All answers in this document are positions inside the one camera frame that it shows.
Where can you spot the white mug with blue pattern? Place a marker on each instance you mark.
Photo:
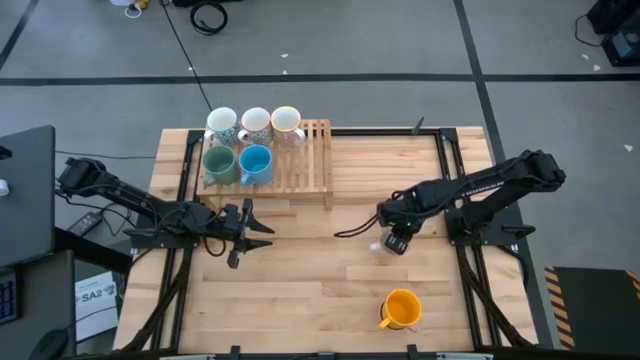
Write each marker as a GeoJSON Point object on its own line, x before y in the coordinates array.
{"type": "Point", "coordinates": [221, 120]}

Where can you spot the green mug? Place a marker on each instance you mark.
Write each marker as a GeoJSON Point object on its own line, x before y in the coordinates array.
{"type": "Point", "coordinates": [219, 162]}

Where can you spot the yellow plug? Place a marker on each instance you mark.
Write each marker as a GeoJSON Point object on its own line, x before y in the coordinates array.
{"type": "Point", "coordinates": [144, 4]}

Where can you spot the red swirl pattern mug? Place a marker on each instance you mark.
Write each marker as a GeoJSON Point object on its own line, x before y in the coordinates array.
{"type": "Point", "coordinates": [286, 119]}

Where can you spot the small white object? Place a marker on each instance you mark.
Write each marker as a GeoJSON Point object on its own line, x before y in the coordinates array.
{"type": "Point", "coordinates": [3, 187]}

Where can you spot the white printed paper sheet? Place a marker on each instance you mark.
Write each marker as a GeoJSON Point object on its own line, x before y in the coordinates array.
{"type": "Point", "coordinates": [95, 310]}

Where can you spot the grey desk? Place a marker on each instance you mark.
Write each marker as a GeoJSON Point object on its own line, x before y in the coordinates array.
{"type": "Point", "coordinates": [45, 300]}

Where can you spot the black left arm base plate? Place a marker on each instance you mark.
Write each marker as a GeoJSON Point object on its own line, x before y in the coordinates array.
{"type": "Point", "coordinates": [165, 243]}

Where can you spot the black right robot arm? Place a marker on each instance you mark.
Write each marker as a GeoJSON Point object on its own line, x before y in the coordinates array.
{"type": "Point", "coordinates": [480, 185]}

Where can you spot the black mat with hazard stripes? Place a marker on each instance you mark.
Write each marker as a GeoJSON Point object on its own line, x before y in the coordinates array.
{"type": "Point", "coordinates": [595, 310]}

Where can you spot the black metal table frame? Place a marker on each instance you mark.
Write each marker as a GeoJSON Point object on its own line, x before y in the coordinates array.
{"type": "Point", "coordinates": [385, 132]}

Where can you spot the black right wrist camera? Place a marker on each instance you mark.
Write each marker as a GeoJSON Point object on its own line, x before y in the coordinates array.
{"type": "Point", "coordinates": [395, 215]}

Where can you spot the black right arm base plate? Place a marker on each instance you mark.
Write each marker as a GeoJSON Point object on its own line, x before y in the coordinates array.
{"type": "Point", "coordinates": [500, 240]}

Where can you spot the plain yellow mug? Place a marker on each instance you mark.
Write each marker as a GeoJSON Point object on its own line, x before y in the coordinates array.
{"type": "Point", "coordinates": [401, 306]}

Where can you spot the black power adapter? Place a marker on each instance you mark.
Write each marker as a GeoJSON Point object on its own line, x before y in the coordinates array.
{"type": "Point", "coordinates": [86, 223]}

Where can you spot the black case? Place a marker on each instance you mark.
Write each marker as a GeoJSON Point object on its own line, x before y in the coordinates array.
{"type": "Point", "coordinates": [207, 2]}

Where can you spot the black equipment box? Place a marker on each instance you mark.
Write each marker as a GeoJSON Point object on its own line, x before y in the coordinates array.
{"type": "Point", "coordinates": [612, 15]}
{"type": "Point", "coordinates": [622, 47]}

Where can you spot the slatted wooden rack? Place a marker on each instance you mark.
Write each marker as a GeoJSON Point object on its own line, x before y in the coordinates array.
{"type": "Point", "coordinates": [310, 165]}

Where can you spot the grey diamond pattern mug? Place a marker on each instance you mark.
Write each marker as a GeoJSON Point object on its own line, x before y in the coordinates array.
{"type": "Point", "coordinates": [256, 120]}

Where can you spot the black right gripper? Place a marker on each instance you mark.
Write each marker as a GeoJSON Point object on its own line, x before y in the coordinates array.
{"type": "Point", "coordinates": [396, 243]}

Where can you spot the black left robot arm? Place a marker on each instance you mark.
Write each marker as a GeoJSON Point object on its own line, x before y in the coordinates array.
{"type": "Point", "coordinates": [125, 192]}

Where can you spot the black computer mouse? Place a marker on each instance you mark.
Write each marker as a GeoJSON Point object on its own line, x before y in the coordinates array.
{"type": "Point", "coordinates": [49, 345]}

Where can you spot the white floor device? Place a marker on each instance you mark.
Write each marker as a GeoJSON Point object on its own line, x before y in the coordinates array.
{"type": "Point", "coordinates": [120, 2]}

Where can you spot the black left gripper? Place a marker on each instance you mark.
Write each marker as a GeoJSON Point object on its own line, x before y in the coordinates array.
{"type": "Point", "coordinates": [234, 222]}

